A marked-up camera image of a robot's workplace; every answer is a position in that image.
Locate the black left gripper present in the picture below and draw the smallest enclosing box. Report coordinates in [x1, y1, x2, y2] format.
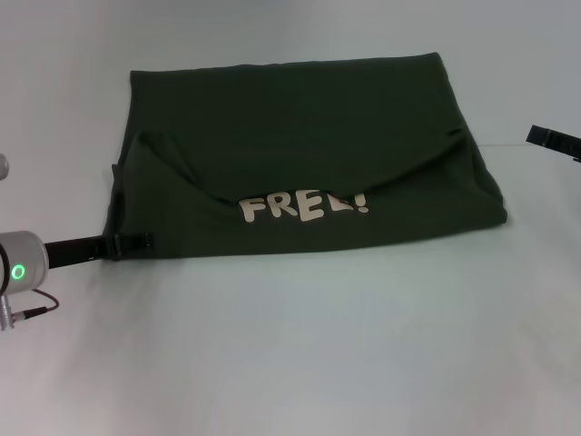
[43, 232, 156, 270]

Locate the dark green shirt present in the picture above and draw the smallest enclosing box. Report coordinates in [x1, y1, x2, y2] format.
[103, 52, 508, 263]

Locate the left arm connector cable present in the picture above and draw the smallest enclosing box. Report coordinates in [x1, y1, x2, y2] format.
[0, 287, 62, 332]

